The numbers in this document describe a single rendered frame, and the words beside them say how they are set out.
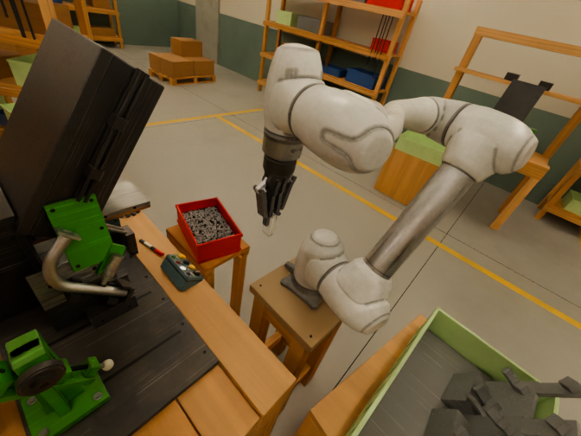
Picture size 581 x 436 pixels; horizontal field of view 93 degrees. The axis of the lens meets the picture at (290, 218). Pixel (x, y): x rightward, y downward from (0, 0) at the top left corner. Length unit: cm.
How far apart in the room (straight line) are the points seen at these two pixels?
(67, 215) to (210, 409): 65
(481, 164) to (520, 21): 487
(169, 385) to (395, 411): 69
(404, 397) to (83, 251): 109
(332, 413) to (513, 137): 94
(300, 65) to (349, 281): 63
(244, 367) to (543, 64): 539
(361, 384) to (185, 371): 60
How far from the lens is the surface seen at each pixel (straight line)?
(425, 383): 120
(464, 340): 132
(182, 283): 109
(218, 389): 96
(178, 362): 98
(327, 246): 96
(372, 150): 42
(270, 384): 95
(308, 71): 54
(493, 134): 89
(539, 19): 567
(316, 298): 112
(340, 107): 44
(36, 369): 76
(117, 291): 105
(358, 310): 91
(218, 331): 101
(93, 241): 99
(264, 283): 115
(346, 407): 111
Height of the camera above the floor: 178
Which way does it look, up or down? 37 degrees down
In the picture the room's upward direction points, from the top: 13 degrees clockwise
